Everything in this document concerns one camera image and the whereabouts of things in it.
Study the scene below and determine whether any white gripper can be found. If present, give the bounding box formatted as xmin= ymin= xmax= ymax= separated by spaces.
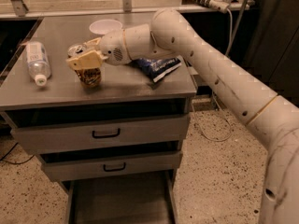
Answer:
xmin=66 ymin=29 xmax=132 ymax=71

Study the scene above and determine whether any orange soda can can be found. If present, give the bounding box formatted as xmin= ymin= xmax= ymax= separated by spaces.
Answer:
xmin=67 ymin=44 xmax=101 ymax=88

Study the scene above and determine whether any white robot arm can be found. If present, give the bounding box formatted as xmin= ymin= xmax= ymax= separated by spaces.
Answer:
xmin=66 ymin=9 xmax=299 ymax=224

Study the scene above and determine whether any grey top drawer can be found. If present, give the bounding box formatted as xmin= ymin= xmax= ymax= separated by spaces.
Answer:
xmin=12 ymin=98 xmax=190 ymax=154

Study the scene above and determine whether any grey drawer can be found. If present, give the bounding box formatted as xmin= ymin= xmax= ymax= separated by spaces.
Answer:
xmin=42 ymin=141 xmax=182 ymax=181
xmin=12 ymin=98 xmax=190 ymax=154
xmin=64 ymin=171 xmax=178 ymax=224

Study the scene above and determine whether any grey drawer cabinet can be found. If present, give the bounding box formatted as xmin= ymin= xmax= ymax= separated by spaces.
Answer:
xmin=0 ymin=12 xmax=198 ymax=224

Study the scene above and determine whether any grey middle drawer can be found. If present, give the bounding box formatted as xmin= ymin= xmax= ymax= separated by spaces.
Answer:
xmin=42 ymin=141 xmax=182 ymax=181

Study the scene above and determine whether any grey bottom drawer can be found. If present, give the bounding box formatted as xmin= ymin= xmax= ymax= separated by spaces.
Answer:
xmin=64 ymin=171 xmax=178 ymax=224

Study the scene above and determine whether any white ceramic bowl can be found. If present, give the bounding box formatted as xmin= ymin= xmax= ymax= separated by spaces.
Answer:
xmin=89 ymin=20 xmax=122 ymax=36

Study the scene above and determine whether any clear plastic water bottle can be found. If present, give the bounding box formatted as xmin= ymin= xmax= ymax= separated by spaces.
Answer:
xmin=25 ymin=41 xmax=51 ymax=87

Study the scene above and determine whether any blue chip bag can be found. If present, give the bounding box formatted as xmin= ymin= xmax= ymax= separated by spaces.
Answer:
xmin=134 ymin=58 xmax=181 ymax=83

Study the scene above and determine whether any dark cabinet on right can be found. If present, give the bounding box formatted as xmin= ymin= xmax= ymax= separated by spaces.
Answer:
xmin=232 ymin=0 xmax=299 ymax=105

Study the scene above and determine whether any metal shelf rail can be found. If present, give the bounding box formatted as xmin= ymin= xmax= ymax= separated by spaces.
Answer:
xmin=0 ymin=0 xmax=256 ymax=20

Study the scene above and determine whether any grey hanging cable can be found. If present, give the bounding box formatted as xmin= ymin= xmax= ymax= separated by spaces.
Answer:
xmin=190 ymin=7 xmax=234 ymax=143

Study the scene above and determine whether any black floor cable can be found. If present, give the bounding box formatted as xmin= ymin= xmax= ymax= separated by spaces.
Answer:
xmin=0 ymin=142 xmax=36 ymax=165

